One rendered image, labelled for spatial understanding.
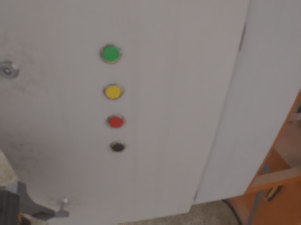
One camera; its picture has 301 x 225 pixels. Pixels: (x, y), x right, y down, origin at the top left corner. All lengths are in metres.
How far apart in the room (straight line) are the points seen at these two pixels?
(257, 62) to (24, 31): 0.36
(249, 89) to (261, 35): 0.11
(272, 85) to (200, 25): 0.22
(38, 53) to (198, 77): 0.23
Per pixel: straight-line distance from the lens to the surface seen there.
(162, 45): 0.29
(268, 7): 0.37
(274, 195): 1.14
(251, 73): 0.40
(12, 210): 0.27
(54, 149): 0.39
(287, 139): 1.15
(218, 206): 1.49
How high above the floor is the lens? 1.25
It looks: 35 degrees down
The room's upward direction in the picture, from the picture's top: 3 degrees clockwise
